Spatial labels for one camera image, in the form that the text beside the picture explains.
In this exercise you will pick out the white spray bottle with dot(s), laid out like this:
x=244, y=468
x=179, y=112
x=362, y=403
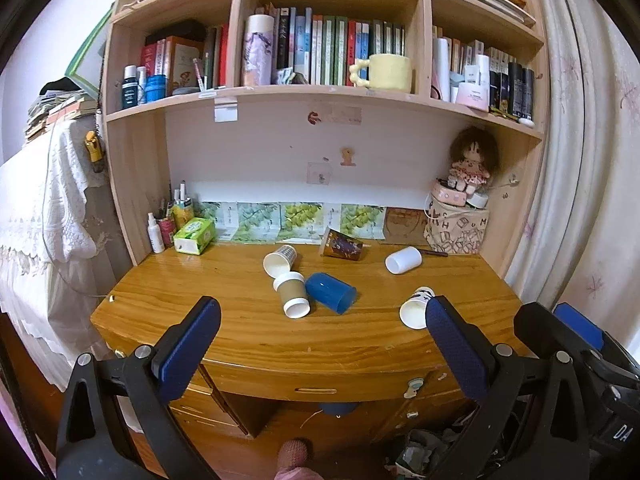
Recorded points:
x=156, y=235

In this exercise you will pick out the brown paper cup white lid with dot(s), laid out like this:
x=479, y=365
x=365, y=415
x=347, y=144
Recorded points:
x=291, y=294

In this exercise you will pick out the pen holder with pens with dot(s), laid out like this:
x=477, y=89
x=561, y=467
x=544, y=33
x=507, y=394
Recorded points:
x=176, y=215

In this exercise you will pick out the green leaf printed paper strip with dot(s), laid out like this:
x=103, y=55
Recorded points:
x=295, y=217

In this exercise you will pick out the pile of old books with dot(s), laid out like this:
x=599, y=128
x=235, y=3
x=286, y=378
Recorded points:
x=55, y=110

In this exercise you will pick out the white round case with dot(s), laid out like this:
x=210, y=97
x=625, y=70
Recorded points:
x=477, y=200

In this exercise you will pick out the yellow hanging tool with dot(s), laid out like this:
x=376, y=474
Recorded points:
x=93, y=147

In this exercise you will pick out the blue plastic cup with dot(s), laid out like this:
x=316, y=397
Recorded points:
x=330, y=292

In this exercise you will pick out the plain white cup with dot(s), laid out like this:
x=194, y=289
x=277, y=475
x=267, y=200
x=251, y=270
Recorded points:
x=403, y=260

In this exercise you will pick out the dark printed paper cup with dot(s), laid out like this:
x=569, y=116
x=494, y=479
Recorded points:
x=342, y=246

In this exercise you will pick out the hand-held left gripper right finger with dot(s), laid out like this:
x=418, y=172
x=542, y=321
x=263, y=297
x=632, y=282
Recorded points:
x=457, y=345

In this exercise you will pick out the blue stool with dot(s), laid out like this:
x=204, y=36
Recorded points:
x=339, y=409

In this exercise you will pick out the pink small box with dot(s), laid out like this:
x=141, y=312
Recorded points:
x=449, y=192

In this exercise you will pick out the striped white paper cup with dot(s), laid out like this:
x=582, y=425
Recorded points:
x=279, y=261

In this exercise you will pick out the white paper cup black print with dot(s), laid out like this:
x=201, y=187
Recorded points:
x=414, y=310

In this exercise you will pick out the white floral curtain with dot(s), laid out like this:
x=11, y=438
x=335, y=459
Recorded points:
x=585, y=160

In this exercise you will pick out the wooden bookshelf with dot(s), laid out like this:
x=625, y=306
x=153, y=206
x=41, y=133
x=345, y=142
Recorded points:
x=140, y=185

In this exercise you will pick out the crumpled paper trash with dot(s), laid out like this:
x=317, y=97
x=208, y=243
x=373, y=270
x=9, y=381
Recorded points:
x=425, y=452

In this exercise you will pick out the wooden desk with drawers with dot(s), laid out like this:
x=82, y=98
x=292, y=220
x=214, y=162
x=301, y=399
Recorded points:
x=225, y=285

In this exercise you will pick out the row of upright books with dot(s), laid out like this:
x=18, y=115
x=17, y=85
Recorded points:
x=335, y=50

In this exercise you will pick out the pale yellow mug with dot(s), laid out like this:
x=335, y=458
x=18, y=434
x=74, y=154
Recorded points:
x=387, y=72

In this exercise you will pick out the pink white carton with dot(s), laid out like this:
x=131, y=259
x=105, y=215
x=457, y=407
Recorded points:
x=474, y=95

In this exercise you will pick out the dark bottle white cap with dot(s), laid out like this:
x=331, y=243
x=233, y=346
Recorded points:
x=129, y=90

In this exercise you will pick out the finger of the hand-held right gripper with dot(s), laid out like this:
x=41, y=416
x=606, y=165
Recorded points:
x=580, y=322
x=542, y=332

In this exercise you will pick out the brown paper sheet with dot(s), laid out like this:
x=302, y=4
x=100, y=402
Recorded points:
x=405, y=222

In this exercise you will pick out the blue jar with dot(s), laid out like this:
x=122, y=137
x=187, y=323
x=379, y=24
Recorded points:
x=155, y=89

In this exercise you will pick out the row of cosmetic bottles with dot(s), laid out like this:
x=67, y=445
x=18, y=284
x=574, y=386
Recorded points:
x=505, y=80

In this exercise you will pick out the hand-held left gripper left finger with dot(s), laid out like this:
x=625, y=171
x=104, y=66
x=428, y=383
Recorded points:
x=185, y=345

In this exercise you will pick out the green framed board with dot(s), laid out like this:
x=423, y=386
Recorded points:
x=92, y=45

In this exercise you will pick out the brown-haired rag doll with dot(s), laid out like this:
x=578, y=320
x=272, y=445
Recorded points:
x=472, y=160

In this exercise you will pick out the letter printed fabric bag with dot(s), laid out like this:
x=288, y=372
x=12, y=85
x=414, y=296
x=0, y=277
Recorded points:
x=457, y=230

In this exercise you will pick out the row of red books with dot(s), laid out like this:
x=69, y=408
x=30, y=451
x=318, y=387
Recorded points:
x=175, y=62

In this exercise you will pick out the dark pen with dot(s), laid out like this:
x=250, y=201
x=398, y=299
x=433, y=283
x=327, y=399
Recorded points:
x=434, y=251

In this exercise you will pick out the white lace cloth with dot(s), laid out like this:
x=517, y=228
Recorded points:
x=45, y=200

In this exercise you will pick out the green tissue box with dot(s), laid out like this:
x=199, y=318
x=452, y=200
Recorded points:
x=194, y=236

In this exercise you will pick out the purple white cylinder bottle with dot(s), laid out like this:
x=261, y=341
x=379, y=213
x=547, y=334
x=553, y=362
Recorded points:
x=257, y=50

